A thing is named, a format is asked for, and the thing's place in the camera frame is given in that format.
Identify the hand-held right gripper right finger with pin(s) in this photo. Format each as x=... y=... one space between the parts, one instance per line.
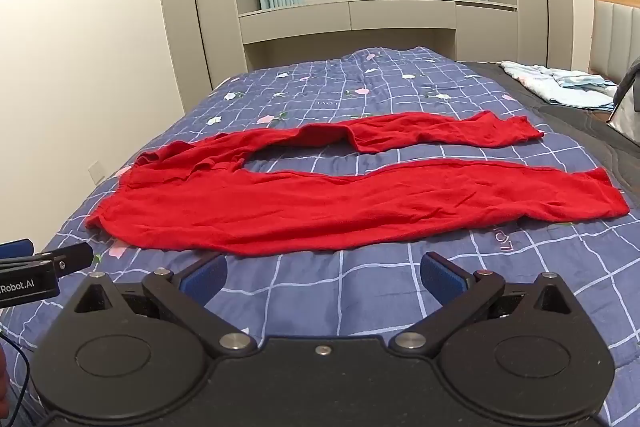
x=442 y=276

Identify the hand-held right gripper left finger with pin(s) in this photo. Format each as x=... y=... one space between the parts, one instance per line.
x=202 y=278

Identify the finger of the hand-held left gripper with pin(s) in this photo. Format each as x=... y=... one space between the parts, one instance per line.
x=17 y=248
x=72 y=257

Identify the red pants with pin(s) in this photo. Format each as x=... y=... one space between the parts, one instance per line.
x=300 y=207

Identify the dark grey bedsheet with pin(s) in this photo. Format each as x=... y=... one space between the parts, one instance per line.
x=575 y=127

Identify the blue checked floral quilt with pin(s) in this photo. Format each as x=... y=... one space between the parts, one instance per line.
x=350 y=77

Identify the light blue blanket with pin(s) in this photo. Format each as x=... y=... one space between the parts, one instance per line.
x=565 y=84

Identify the beige window cabinet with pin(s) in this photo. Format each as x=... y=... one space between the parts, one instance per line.
x=350 y=14

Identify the padded wooden headboard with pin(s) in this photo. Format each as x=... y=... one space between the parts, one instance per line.
x=615 y=32

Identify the wall socket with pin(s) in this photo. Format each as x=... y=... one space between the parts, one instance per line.
x=95 y=172

